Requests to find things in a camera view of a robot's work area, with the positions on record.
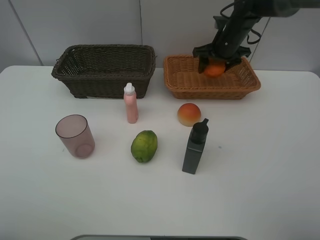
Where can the pink bottle white cap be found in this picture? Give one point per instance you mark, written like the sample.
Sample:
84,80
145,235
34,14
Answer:
130,99

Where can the black rectangular bottle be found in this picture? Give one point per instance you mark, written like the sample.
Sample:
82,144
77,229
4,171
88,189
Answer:
195,146

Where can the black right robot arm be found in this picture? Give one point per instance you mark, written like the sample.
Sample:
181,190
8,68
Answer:
234,24

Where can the light orange wicker basket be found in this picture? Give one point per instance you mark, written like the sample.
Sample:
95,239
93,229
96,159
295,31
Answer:
182,79

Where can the green lime fruit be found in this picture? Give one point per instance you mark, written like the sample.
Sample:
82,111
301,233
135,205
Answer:
144,146

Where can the dark brown wicker basket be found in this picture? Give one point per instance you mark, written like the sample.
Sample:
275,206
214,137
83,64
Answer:
103,70

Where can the translucent pink plastic cup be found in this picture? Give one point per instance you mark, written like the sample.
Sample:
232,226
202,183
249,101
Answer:
74,132

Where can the orange mandarin fruit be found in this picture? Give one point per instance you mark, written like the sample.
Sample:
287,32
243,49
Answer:
215,69

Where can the red yellow peach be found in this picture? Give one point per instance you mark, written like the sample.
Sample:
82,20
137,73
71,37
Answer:
189,114

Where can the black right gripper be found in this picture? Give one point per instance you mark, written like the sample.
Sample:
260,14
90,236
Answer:
226,46

